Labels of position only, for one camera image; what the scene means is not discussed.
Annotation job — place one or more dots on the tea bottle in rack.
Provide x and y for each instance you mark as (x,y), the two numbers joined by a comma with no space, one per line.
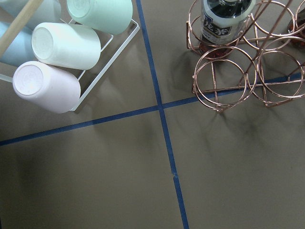
(223,22)

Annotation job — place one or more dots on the mint green cup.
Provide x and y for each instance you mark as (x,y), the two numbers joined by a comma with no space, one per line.
(109,16)

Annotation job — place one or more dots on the white cup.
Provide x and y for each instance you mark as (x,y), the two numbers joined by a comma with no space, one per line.
(66,45)

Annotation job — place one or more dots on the pink lilac cup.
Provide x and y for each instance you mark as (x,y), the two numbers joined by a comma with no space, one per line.
(49,87)

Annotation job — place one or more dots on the grey blue cup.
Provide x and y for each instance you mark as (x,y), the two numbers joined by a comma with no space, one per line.
(48,11)

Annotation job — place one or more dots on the light blue cup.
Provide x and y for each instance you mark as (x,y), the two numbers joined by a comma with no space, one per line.
(20,50)

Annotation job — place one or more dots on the copper wire bottle rack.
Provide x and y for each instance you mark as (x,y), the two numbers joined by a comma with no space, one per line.
(266,62)

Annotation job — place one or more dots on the white wire cup rack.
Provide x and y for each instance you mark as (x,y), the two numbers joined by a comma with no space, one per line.
(133,29)

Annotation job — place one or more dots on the wooden rack handle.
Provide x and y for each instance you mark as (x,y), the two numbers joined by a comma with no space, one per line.
(18,23)

